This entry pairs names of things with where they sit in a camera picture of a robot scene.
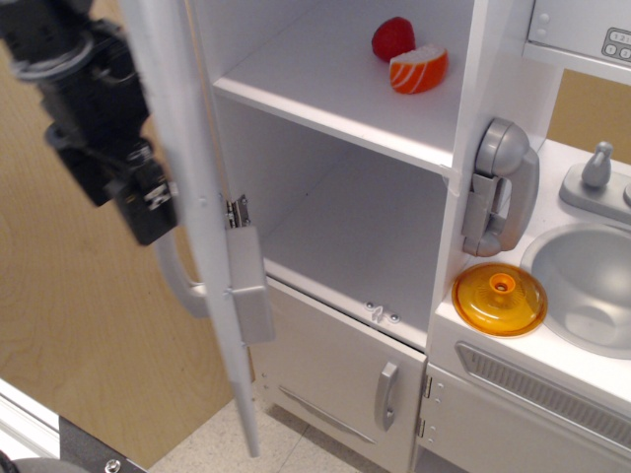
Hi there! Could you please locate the orange transparent pot lid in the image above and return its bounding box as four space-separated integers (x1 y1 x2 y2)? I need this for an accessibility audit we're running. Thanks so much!
452 262 547 337

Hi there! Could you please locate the white oven door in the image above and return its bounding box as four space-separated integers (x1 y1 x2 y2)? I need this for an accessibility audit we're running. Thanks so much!
420 365 630 472

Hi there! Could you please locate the grey fridge door handle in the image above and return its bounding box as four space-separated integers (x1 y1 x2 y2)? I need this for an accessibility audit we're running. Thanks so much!
152 232 209 319

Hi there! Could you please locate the white toy microwave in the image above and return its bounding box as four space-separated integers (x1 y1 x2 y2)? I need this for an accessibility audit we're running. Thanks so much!
524 0 630 86

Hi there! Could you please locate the white toy fridge door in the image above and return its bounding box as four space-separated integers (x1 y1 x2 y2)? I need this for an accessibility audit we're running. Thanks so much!
120 1 260 457

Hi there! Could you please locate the grey freezer door handle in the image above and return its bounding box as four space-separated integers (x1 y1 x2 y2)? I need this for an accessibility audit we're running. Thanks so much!
374 362 398 432

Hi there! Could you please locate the grey toy telephone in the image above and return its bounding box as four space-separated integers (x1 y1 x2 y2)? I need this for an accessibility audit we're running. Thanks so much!
461 118 539 257

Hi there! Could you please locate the white toy kitchen cabinet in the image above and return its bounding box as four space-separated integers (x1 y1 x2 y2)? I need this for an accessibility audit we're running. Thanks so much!
189 1 630 472

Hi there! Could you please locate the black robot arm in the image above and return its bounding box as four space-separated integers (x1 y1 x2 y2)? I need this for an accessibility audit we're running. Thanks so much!
1 1 177 245

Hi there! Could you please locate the red toy strawberry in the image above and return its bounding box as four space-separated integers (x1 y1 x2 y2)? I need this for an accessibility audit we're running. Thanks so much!
372 17 416 62

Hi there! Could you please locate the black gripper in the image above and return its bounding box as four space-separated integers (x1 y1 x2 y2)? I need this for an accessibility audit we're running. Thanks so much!
37 20 177 246

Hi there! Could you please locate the grey oven vent grille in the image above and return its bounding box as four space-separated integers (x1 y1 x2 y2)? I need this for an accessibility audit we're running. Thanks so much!
455 341 630 450

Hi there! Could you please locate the orange salmon sushi toy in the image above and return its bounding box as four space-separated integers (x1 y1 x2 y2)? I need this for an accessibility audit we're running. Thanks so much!
389 44 450 95

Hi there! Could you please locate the grey ice dispenser panel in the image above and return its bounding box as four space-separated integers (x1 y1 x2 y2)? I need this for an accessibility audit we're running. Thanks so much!
227 227 275 346

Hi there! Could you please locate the white freezer door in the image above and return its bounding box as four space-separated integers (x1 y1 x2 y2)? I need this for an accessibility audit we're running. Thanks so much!
250 280 427 472

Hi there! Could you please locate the grey toy faucet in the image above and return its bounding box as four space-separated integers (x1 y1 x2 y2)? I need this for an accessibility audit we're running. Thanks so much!
559 142 630 225

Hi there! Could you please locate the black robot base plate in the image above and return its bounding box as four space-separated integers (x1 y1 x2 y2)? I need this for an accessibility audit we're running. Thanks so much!
58 417 147 473

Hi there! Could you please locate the grey toy sink basin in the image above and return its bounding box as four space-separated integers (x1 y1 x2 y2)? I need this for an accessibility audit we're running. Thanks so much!
521 223 630 360

